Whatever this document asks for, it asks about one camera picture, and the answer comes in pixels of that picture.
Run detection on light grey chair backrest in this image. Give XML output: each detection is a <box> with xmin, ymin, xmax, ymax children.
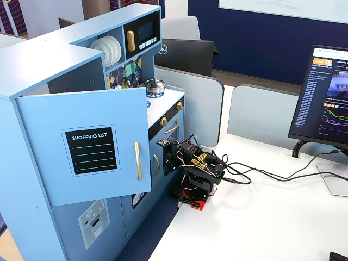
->
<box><xmin>160</xmin><ymin>16</ymin><xmax>202</xmax><ymax>42</ymax></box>

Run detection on white desk cable grommet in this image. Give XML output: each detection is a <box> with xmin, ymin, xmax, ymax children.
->
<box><xmin>280</xmin><ymin>147</ymin><xmax>303</xmax><ymax>161</ymax></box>

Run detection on blue fridge door shopping list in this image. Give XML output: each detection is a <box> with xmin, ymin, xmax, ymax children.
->
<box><xmin>15</xmin><ymin>86</ymin><xmax>153</xmax><ymax>208</ymax></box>

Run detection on steel toy pot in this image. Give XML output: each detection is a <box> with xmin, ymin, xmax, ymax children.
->
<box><xmin>144</xmin><ymin>78</ymin><xmax>167</xmax><ymax>95</ymax></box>

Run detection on steel pot lid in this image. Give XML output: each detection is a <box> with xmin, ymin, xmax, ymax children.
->
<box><xmin>144</xmin><ymin>77</ymin><xmax>166</xmax><ymax>88</ymax></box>

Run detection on steel toy ladle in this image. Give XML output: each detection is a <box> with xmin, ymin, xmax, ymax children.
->
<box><xmin>123</xmin><ymin>64</ymin><xmax>133</xmax><ymax>89</ymax></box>

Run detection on black toy microwave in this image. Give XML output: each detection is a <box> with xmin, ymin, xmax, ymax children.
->
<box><xmin>123</xmin><ymin>11</ymin><xmax>162</xmax><ymax>60</ymax></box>

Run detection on red white servo wires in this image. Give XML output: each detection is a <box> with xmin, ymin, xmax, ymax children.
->
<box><xmin>173</xmin><ymin>151</ymin><xmax>218</xmax><ymax>191</ymax></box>

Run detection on gold dishwasher door handle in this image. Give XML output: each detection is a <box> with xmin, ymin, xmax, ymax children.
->
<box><xmin>152</xmin><ymin>153</ymin><xmax>161</xmax><ymax>177</ymax></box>

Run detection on gold curved fridge door handle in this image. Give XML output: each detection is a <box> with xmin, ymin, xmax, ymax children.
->
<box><xmin>134</xmin><ymin>141</ymin><xmax>143</xmax><ymax>181</ymax></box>

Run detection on gold microwave door handle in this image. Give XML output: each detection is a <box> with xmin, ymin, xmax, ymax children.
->
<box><xmin>126</xmin><ymin>30</ymin><xmax>136</xmax><ymax>53</ymax></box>

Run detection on white whiteboard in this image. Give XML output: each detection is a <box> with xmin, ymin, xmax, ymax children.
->
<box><xmin>217</xmin><ymin>0</ymin><xmax>348</xmax><ymax>25</ymax></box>

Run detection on silver monitor stand base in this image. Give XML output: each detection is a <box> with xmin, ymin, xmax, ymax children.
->
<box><xmin>316</xmin><ymin>162</ymin><xmax>348</xmax><ymax>198</ymax></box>

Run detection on black Dell monitor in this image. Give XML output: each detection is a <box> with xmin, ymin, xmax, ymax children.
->
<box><xmin>154</xmin><ymin>38</ymin><xmax>220</xmax><ymax>78</ymax></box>

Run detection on black power cable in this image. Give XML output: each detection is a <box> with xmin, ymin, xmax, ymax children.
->
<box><xmin>221</xmin><ymin>153</ymin><xmax>348</xmax><ymax>183</ymax></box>

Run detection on red table clamp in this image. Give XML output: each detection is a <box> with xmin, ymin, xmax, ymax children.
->
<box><xmin>177</xmin><ymin>190</ymin><xmax>208</xmax><ymax>212</ymax></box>

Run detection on monitor with lit screen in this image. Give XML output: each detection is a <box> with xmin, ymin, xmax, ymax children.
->
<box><xmin>288</xmin><ymin>44</ymin><xmax>348</xmax><ymax>150</ymax></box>

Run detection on black usb cable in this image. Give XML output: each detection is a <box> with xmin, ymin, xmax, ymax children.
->
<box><xmin>217</xmin><ymin>148</ymin><xmax>343</xmax><ymax>186</ymax></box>

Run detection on gold curved oven handle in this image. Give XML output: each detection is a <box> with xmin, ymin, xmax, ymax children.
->
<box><xmin>164</xmin><ymin>119</ymin><xmax>179</xmax><ymax>135</ymax></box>

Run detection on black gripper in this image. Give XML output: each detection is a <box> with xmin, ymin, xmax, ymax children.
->
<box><xmin>162</xmin><ymin>144</ymin><xmax>183</xmax><ymax>175</ymax></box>

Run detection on grey desk divider panel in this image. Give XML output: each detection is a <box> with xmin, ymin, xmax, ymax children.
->
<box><xmin>227</xmin><ymin>83</ymin><xmax>303</xmax><ymax>142</ymax></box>
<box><xmin>154</xmin><ymin>66</ymin><xmax>225</xmax><ymax>148</ymax></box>

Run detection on blue wooden toy kitchen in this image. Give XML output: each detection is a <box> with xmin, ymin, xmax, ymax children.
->
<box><xmin>0</xmin><ymin>3</ymin><xmax>187</xmax><ymax>261</ymax></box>

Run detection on black keyboard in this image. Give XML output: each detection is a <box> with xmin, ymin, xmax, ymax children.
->
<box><xmin>328</xmin><ymin>251</ymin><xmax>348</xmax><ymax>261</ymax></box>

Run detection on white toy plate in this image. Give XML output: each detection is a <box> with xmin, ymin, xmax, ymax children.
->
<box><xmin>90</xmin><ymin>37</ymin><xmax>122</xmax><ymax>55</ymax></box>
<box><xmin>91</xmin><ymin>39</ymin><xmax>122</xmax><ymax>69</ymax></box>
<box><xmin>94</xmin><ymin>35</ymin><xmax>121</xmax><ymax>47</ymax></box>

